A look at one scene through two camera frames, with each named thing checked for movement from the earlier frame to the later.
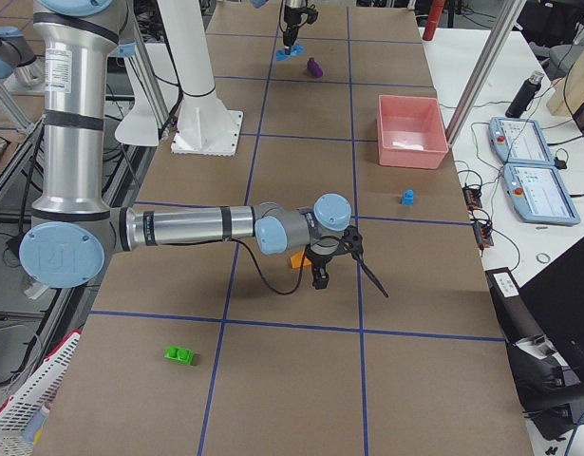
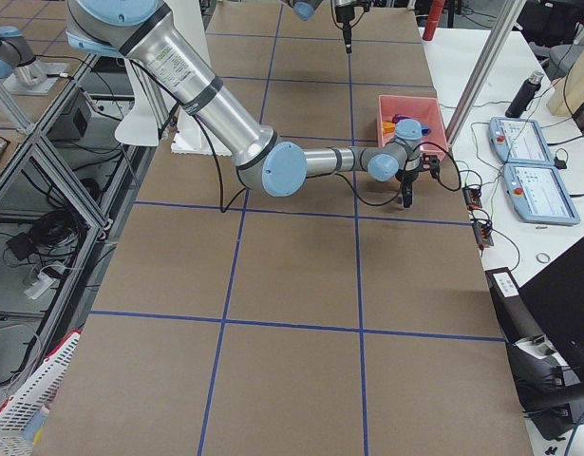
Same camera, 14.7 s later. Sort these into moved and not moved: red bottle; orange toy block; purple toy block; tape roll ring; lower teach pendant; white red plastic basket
Moved: purple toy block; orange toy block
Not moved: lower teach pendant; white red plastic basket; tape roll ring; red bottle
